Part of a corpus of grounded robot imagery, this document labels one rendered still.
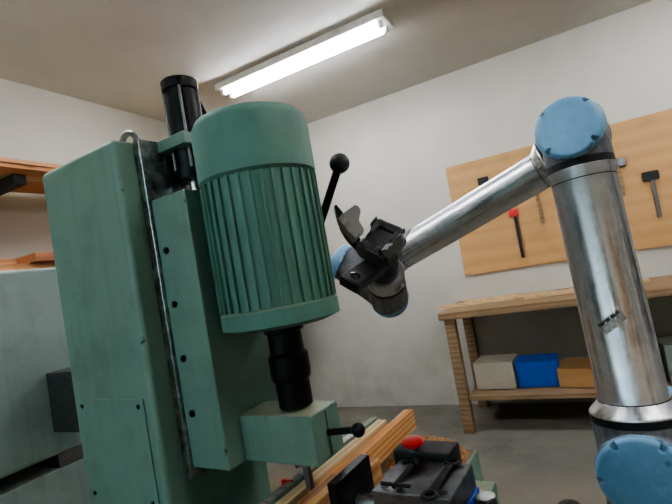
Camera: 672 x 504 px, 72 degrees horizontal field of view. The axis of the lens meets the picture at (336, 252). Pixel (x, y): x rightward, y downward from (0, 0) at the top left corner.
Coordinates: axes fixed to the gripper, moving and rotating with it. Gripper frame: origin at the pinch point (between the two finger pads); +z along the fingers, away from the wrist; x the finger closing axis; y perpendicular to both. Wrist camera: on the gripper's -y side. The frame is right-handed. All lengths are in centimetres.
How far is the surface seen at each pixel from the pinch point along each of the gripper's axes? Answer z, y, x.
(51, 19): -25, 45, -220
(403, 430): -31.5, -22.9, 19.3
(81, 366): 2, -49, -25
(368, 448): -19.6, -30.6, 18.0
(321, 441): 1.1, -35.1, 16.6
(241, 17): -55, 115, -168
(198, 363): 6.1, -36.9, -4.2
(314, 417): 3.5, -33.2, 14.7
